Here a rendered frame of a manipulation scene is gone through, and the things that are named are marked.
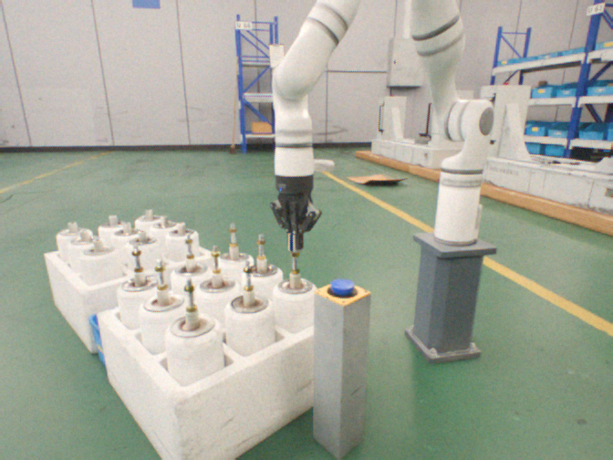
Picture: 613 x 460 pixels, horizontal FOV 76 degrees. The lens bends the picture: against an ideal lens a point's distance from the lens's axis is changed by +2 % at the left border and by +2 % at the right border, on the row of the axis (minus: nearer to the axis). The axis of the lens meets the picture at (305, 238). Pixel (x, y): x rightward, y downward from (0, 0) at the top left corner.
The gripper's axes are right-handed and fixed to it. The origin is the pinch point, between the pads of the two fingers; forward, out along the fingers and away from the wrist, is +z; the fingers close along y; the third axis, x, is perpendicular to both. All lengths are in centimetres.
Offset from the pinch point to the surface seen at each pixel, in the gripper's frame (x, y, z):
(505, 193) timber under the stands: 238, -31, 30
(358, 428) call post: -4.2, 20.4, 31.2
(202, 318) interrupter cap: -21.4, -2.1, 9.8
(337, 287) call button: -7.3, 17.1, 2.3
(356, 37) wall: 547, -396, -146
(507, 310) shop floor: 72, 23, 35
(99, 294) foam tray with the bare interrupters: -24, -47, 19
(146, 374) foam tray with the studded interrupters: -31.1, -5.6, 17.9
